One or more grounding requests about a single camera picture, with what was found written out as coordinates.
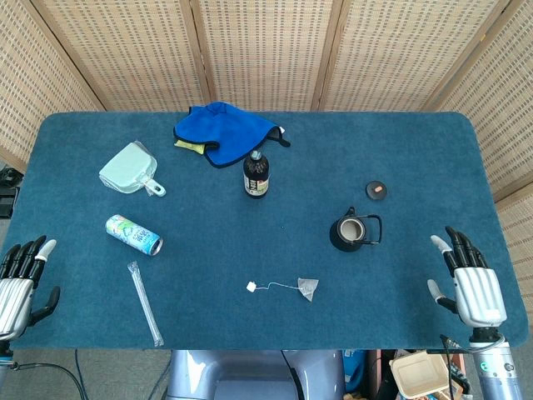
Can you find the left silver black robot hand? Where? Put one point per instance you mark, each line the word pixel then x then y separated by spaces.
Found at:
pixel 14 296

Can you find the black equipment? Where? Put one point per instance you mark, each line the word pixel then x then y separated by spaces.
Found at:
pixel 8 200

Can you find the clear wrapped straw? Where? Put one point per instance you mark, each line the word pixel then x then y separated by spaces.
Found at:
pixel 143 300

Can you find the light green dustpan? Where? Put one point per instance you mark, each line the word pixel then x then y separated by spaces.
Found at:
pixel 123 171

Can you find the dark tea bottle with label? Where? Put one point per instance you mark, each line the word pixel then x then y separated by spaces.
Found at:
pixel 256 179

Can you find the wicker folding screen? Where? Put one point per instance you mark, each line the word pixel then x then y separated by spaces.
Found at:
pixel 266 50

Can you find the beige takeaway box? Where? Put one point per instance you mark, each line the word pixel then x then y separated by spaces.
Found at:
pixel 418 373

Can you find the yellow packet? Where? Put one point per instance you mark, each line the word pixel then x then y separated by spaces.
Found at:
pixel 189 146

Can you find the black teapot lid orange knob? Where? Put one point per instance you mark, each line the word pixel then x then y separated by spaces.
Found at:
pixel 377 191

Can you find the green blue drink can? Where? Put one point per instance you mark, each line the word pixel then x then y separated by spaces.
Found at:
pixel 131 233

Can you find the blue cloth with black trim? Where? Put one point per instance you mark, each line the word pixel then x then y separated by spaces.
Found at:
pixel 225 125

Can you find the blue-grey robot torso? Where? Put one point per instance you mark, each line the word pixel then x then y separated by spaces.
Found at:
pixel 250 375

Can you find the black cup with lid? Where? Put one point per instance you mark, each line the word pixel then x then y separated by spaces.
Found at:
pixel 339 243

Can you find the blue package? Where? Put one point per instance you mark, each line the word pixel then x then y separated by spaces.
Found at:
pixel 353 371

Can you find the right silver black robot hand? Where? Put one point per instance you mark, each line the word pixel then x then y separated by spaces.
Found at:
pixel 479 291

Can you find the blue carpet table mat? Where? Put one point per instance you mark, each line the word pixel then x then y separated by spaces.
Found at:
pixel 250 241

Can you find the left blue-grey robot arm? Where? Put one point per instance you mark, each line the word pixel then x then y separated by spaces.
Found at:
pixel 3 354

